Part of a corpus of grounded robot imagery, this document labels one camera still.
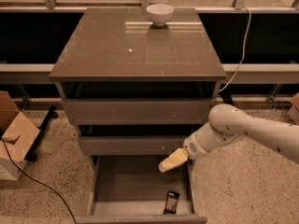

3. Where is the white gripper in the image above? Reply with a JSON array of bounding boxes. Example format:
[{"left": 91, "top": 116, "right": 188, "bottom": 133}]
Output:
[{"left": 158, "top": 122, "right": 239, "bottom": 173}]

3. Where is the black rxbar chocolate bar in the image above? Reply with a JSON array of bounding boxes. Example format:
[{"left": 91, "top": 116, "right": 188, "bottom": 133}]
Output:
[{"left": 164, "top": 191, "right": 180, "bottom": 214}]

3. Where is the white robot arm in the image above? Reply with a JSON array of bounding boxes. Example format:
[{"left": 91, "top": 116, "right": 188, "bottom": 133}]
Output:
[{"left": 158, "top": 104, "right": 299, "bottom": 173}]

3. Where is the open bottom drawer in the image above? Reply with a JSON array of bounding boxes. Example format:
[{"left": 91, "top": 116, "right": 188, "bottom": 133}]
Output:
[{"left": 77, "top": 156, "right": 207, "bottom": 224}]

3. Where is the brown glossy drawer cabinet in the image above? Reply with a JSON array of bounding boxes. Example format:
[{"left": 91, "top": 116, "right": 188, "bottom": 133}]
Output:
[{"left": 50, "top": 8, "right": 226, "bottom": 157}]

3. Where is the middle drawer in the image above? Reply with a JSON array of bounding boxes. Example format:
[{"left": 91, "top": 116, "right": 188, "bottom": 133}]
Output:
[{"left": 78, "top": 136, "right": 185, "bottom": 156}]

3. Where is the top drawer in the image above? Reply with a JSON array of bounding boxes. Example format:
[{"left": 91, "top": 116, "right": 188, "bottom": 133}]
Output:
[{"left": 62, "top": 99, "right": 213, "bottom": 125}]

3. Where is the black stand leg right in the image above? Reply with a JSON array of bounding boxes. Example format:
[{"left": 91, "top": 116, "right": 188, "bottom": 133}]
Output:
[{"left": 220, "top": 88, "right": 234, "bottom": 105}]

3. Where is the black stand leg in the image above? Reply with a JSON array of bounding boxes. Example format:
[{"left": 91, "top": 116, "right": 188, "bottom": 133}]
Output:
[
  {"left": 220, "top": 88, "right": 234, "bottom": 105},
  {"left": 25, "top": 106, "right": 59, "bottom": 161}
]

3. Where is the cardboard box right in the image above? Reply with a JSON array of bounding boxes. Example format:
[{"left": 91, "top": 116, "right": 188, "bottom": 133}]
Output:
[{"left": 288, "top": 92, "right": 299, "bottom": 125}]

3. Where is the cardboard box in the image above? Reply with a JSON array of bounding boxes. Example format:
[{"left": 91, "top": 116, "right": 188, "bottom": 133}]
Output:
[
  {"left": 0, "top": 91, "right": 39, "bottom": 181},
  {"left": 288, "top": 92, "right": 299, "bottom": 125}
]

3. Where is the white ceramic bowl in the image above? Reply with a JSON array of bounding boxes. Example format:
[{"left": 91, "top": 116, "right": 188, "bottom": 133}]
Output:
[{"left": 146, "top": 4, "right": 174, "bottom": 26}]

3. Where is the black stand leg left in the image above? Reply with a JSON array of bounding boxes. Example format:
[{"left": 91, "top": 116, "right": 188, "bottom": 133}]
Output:
[{"left": 25, "top": 106, "right": 59, "bottom": 161}]

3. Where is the cardboard box left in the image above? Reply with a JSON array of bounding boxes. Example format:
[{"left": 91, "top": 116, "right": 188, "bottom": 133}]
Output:
[{"left": 0, "top": 91, "right": 39, "bottom": 181}]

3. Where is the black floor cable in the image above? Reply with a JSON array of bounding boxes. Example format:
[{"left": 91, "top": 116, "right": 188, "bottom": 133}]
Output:
[{"left": 0, "top": 136, "right": 78, "bottom": 224}]

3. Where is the white power cable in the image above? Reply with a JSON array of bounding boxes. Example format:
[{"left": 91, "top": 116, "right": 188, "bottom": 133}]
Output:
[{"left": 218, "top": 7, "right": 252, "bottom": 94}]

